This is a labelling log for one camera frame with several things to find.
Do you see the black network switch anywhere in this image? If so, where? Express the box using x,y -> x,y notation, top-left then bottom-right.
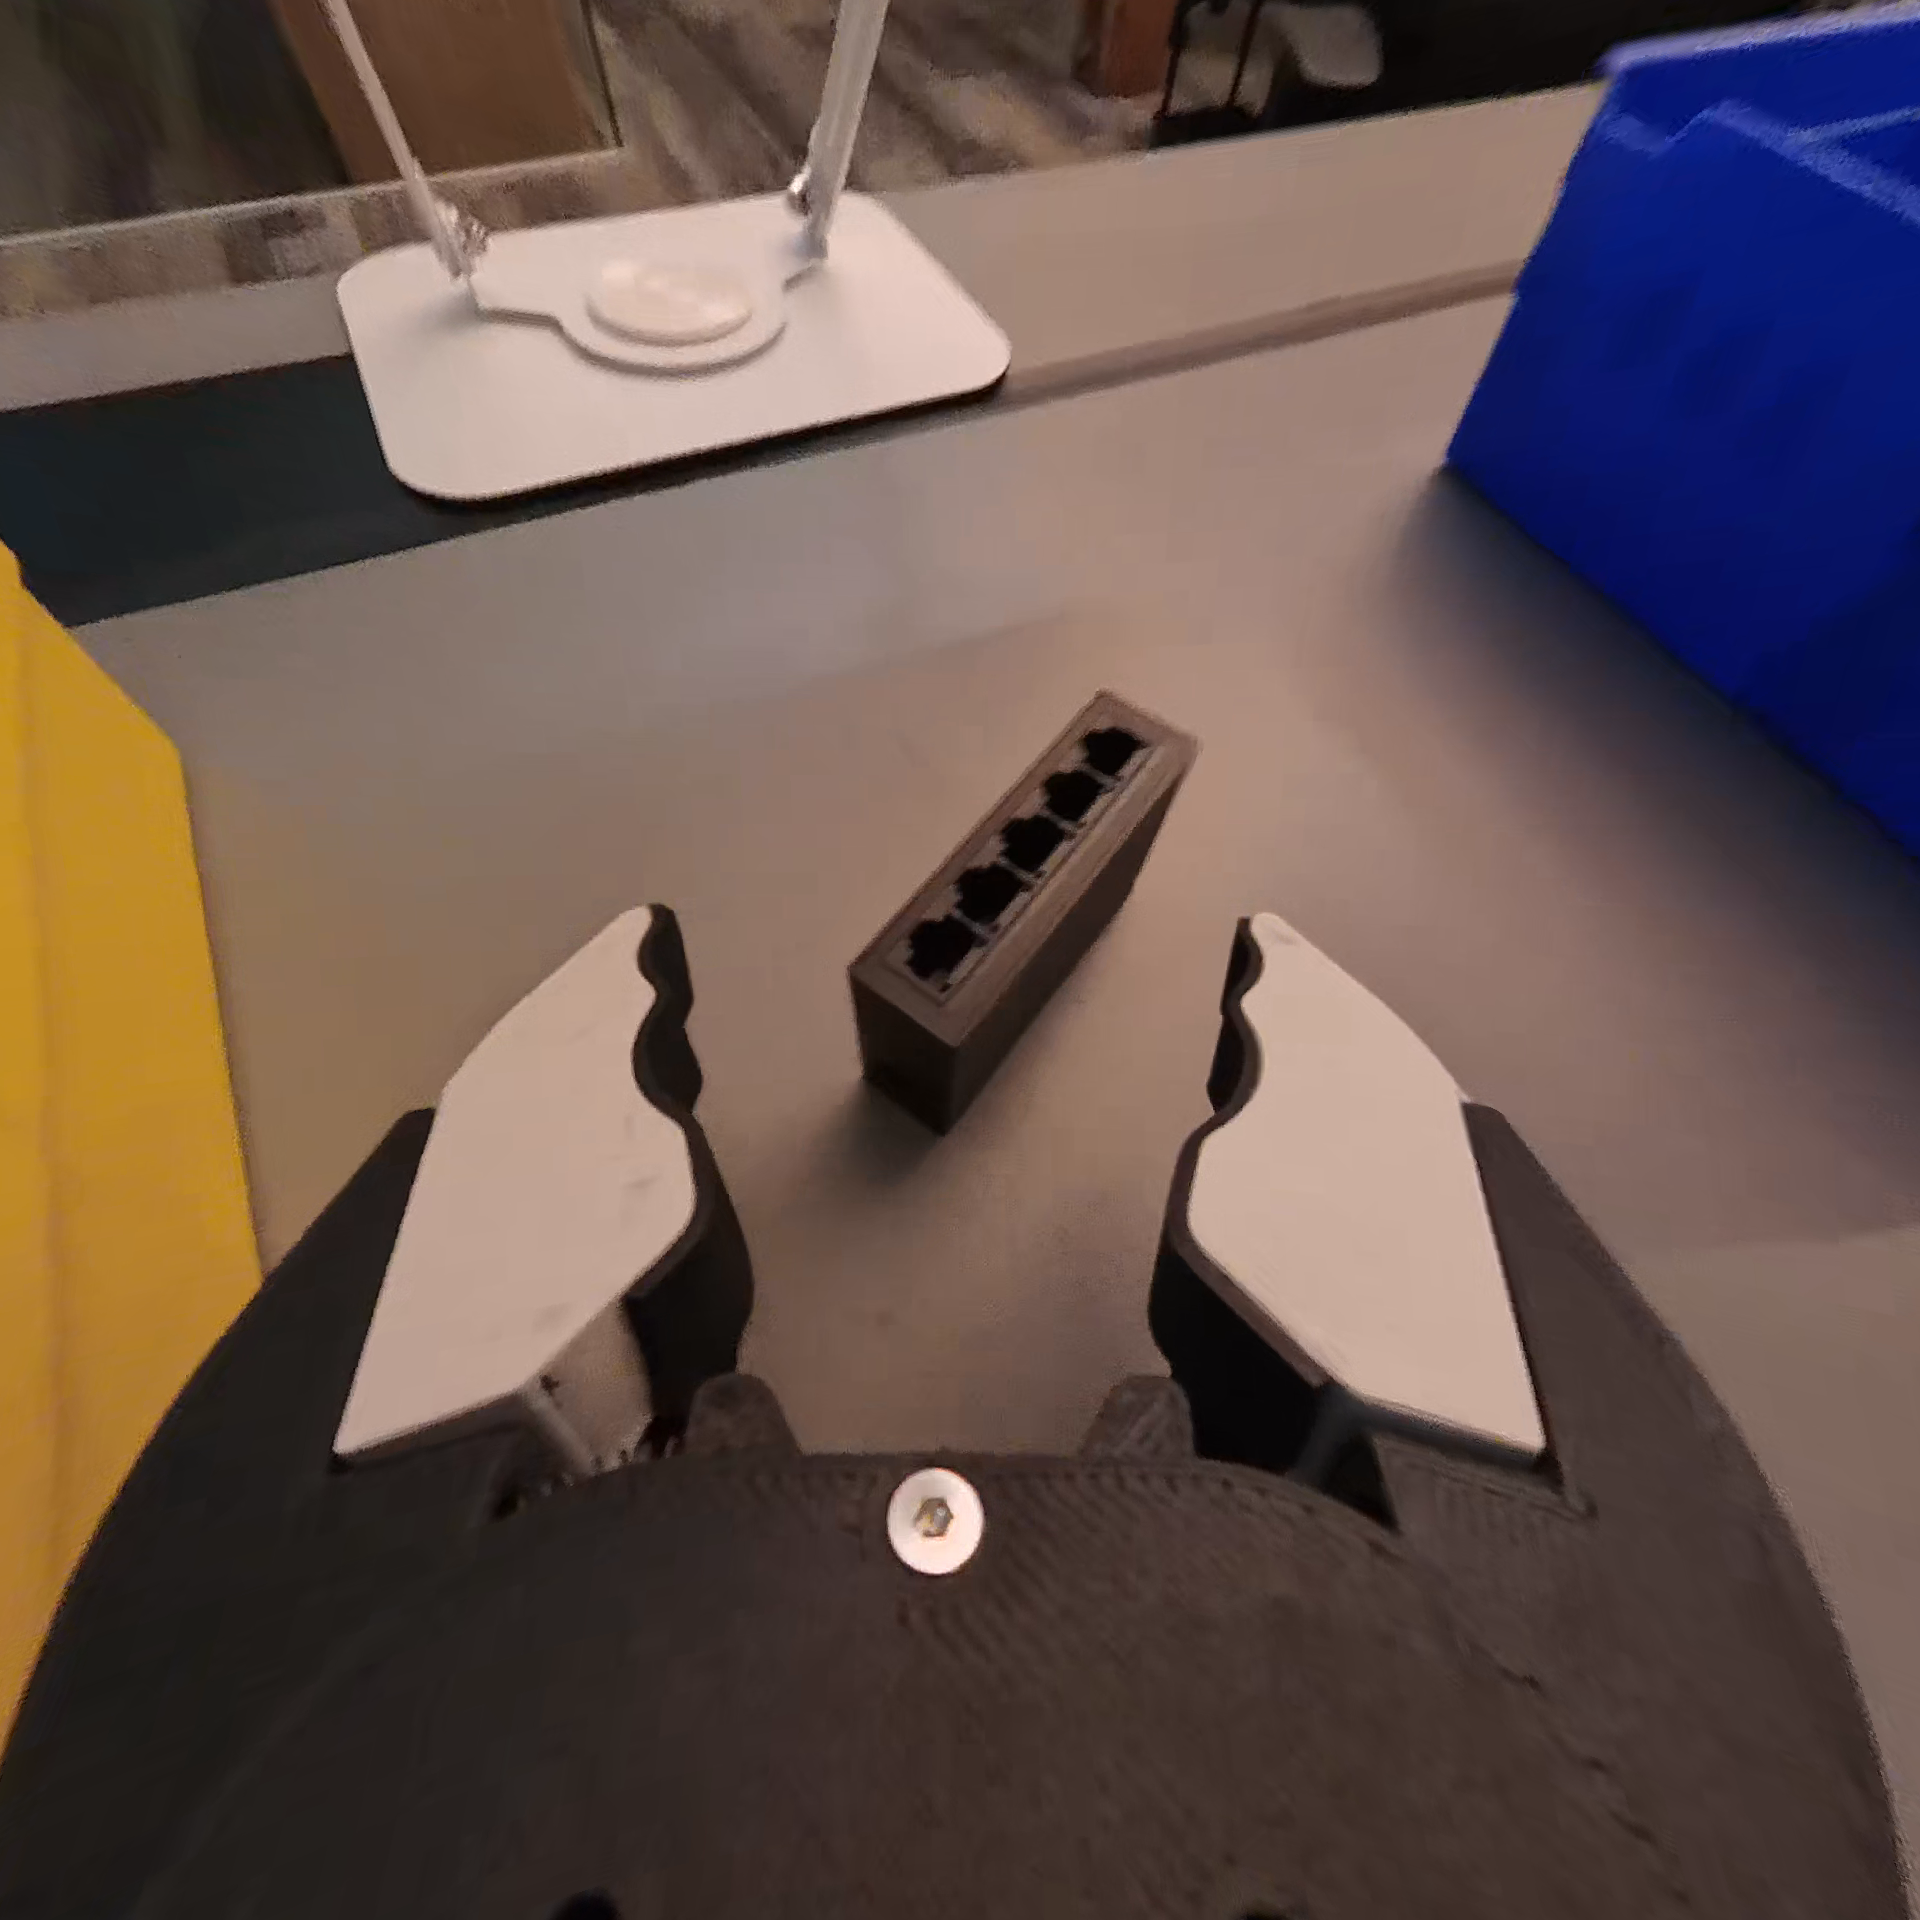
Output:
848,691 -> 1200,1136

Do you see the yellow plastic bin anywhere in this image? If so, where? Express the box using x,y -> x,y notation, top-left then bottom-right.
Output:
0,540 -> 266,1697

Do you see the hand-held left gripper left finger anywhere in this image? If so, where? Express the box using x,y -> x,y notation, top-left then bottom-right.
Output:
329,900 -> 756,1479

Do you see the black wheeled stand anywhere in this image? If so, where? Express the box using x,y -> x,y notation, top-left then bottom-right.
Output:
1155,0 -> 1384,145

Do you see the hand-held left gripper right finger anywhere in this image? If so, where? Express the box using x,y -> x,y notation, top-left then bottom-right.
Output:
1151,912 -> 1551,1491

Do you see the blue plastic bin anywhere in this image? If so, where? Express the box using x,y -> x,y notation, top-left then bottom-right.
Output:
1443,16 -> 1920,868

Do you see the white lamp base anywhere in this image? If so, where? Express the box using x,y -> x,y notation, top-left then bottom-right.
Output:
336,0 -> 1010,506

